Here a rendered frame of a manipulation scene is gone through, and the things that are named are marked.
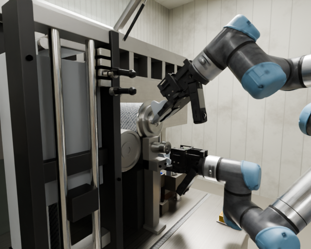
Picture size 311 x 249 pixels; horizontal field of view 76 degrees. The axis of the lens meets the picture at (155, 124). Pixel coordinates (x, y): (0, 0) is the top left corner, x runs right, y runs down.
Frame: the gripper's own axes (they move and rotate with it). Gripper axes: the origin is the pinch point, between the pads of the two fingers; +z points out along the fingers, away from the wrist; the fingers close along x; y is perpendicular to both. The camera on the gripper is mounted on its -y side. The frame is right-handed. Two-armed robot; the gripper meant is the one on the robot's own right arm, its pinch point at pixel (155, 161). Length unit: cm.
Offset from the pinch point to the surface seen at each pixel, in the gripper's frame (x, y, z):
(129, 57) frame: -18, 46, 31
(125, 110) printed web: 11.2, 19.7, 4.7
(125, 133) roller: 18.8, 13.8, -3.0
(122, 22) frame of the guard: -12, 60, 28
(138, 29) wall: -176, 130, 160
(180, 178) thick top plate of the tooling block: -7.6, -7.3, -6.5
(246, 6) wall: -245, 152, 27
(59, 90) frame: 44, 24, -15
